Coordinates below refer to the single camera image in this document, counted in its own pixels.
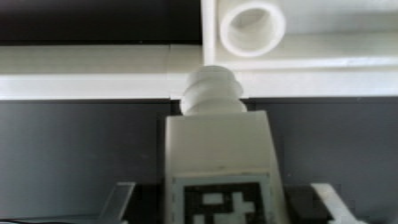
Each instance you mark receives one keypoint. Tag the white square tabletop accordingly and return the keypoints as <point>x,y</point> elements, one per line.
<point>283,34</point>

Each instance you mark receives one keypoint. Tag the white U-shaped obstacle fence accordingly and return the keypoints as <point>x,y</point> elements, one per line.
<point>139,72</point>

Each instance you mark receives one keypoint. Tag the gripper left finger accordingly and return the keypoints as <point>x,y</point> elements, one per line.
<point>113,215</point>

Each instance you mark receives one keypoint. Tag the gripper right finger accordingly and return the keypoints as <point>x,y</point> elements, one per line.
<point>335,204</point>

